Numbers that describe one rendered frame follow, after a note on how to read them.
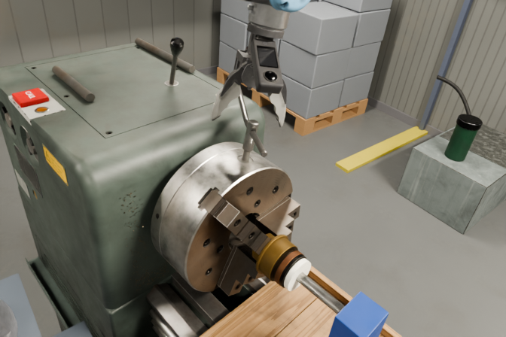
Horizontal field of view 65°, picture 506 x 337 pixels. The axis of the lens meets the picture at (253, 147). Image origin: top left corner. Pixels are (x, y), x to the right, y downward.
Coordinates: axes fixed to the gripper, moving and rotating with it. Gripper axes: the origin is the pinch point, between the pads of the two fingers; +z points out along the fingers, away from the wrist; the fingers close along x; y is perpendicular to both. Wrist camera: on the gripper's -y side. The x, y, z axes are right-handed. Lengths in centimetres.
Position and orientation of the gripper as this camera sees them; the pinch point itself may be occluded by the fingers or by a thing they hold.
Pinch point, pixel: (248, 125)
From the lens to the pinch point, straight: 82.6
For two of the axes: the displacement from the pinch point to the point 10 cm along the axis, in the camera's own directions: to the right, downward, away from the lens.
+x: -9.5, -0.8, -3.0
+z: -2.1, 8.8, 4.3
